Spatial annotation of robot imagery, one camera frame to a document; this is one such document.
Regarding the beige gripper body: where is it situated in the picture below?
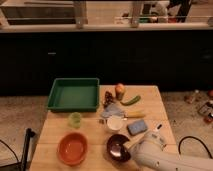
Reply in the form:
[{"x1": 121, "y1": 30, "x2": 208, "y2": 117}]
[{"x1": 123, "y1": 133, "x2": 146, "y2": 149}]

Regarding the dark purple bowl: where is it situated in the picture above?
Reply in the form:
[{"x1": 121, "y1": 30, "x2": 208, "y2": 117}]
[{"x1": 107, "y1": 134, "x2": 131, "y2": 162}]

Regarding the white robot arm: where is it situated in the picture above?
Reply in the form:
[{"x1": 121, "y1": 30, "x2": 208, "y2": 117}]
[{"x1": 124, "y1": 131, "x2": 213, "y2": 171}]

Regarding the green plastic tray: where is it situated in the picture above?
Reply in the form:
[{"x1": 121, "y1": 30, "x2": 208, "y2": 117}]
[{"x1": 47, "y1": 78, "x2": 100, "y2": 112}]

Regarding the blue sponge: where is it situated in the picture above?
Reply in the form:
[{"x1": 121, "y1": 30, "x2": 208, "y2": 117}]
[{"x1": 127, "y1": 119, "x2": 148, "y2": 136}]

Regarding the white cup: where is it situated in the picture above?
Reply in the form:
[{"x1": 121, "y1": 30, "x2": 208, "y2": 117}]
[{"x1": 106, "y1": 116, "x2": 125, "y2": 132}]

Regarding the grey blue cloth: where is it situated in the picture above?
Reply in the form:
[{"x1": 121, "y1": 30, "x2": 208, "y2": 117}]
[{"x1": 101, "y1": 104, "x2": 124, "y2": 118}]

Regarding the green cucumber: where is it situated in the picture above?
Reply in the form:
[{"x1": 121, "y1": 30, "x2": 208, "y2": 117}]
[{"x1": 120, "y1": 95, "x2": 141, "y2": 106}]

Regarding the dark grape bunch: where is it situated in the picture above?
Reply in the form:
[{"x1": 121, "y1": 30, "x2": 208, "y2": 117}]
[{"x1": 104, "y1": 91, "x2": 115, "y2": 106}]

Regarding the orange yellow bottle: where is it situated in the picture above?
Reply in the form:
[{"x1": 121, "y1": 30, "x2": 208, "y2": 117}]
[{"x1": 115, "y1": 83, "x2": 125, "y2": 101}]

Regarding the orange bowl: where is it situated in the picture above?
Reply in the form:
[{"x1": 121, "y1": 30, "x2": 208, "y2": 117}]
[{"x1": 57, "y1": 132, "x2": 88, "y2": 166}]

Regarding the green plastic cup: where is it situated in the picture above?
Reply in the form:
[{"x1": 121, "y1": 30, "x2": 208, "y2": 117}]
[{"x1": 68, "y1": 112, "x2": 81, "y2": 129}]

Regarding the yellow handled knife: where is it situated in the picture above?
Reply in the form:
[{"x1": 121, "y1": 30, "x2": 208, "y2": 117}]
[{"x1": 123, "y1": 111, "x2": 146, "y2": 120}]

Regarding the white handled brush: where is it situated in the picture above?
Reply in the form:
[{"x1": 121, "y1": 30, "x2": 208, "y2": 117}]
[{"x1": 154, "y1": 123, "x2": 163, "y2": 132}]

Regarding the black floor cable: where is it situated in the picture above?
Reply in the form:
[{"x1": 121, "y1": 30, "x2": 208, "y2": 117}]
[{"x1": 178, "y1": 135, "x2": 213, "y2": 160}]

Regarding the black chair frame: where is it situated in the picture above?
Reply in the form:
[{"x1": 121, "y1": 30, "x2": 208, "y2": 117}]
[{"x1": 0, "y1": 128, "x2": 36, "y2": 171}]

